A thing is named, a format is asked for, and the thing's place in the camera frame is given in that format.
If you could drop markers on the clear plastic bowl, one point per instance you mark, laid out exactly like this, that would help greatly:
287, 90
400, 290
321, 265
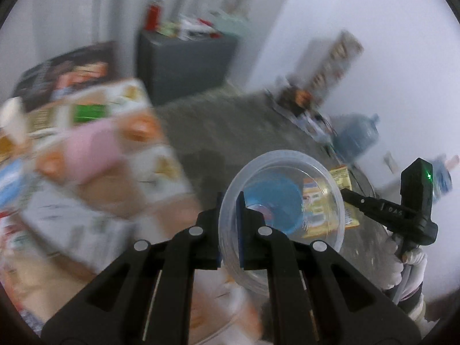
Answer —
280, 165

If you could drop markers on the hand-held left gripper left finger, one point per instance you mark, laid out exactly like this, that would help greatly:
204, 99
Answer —
207, 240

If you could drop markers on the black bag with orange print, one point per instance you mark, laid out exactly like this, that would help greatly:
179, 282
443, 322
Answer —
294, 97

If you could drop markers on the tall printed carton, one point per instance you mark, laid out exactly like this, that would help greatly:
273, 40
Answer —
332, 64

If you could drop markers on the dark printed box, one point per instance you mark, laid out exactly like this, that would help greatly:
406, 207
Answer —
64, 72

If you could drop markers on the large blue water jug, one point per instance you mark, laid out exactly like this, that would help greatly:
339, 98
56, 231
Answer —
354, 134
441, 179

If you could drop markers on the person's right hand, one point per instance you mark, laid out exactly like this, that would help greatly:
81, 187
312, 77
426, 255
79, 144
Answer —
390, 269

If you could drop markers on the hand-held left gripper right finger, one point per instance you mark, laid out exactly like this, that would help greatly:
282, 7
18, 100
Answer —
241, 230

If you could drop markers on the blue plastic basket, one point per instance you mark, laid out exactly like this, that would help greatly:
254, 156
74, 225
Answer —
282, 201

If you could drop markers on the person's right forearm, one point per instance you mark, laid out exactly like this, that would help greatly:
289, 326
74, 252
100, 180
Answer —
417, 305

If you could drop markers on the red can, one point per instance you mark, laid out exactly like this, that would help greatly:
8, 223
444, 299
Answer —
153, 14

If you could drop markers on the grey cabinet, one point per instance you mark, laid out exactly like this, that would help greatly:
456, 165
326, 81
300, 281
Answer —
187, 68

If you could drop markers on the white curtain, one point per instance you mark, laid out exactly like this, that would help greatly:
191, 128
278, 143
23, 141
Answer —
72, 14

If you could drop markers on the pale green bag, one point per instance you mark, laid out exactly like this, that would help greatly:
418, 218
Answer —
231, 25

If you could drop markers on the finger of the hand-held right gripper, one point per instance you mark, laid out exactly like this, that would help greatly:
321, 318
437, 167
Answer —
355, 201

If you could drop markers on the pile of small packets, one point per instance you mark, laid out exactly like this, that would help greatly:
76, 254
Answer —
190, 27

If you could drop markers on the yellow snack packet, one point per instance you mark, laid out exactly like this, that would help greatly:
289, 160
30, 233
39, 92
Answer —
339, 176

